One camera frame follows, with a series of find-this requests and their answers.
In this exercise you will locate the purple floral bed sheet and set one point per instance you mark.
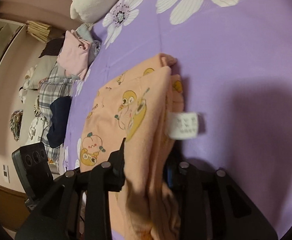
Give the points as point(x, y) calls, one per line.
point(235, 60)

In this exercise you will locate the plaid grey shirt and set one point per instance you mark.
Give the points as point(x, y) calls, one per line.
point(52, 88)

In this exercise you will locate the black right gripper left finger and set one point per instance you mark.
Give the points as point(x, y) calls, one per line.
point(76, 195)

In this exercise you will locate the pink folded garment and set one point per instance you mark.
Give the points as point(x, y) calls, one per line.
point(74, 55)

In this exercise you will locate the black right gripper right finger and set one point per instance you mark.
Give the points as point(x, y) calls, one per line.
point(212, 205)

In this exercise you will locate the dark brown cloth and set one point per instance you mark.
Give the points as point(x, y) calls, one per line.
point(53, 47)

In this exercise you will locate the white patterned garment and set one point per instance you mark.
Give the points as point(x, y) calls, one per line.
point(36, 130)

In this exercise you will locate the orange duck print garment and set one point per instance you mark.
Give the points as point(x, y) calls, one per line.
point(134, 111)

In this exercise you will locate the beige sofa cushion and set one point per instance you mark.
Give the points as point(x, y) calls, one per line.
point(42, 70)

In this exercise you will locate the pink window curtain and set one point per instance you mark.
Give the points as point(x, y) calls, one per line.
point(52, 12)

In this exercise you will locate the dark navy garment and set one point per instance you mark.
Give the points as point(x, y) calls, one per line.
point(60, 109)

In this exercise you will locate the straw yellow hanging tassel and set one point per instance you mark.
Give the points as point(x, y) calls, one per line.
point(38, 30)

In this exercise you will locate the white wall socket strip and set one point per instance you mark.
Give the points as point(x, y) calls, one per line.
point(6, 174)

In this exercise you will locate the small plush toys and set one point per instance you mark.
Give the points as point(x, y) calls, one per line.
point(27, 84)

